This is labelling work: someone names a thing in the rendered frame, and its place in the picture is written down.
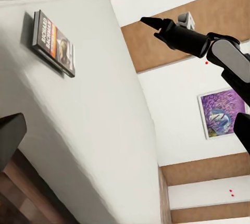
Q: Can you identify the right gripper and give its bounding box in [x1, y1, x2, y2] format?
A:
[140, 17, 196, 53]

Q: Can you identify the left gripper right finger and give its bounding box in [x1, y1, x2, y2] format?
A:
[233, 112, 250, 154]

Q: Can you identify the hardback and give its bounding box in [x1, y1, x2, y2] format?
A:
[31, 10, 76, 78]

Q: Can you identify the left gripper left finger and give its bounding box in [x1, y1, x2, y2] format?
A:
[0, 113, 27, 175]

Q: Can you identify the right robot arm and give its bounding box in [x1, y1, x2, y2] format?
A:
[140, 11, 250, 107]

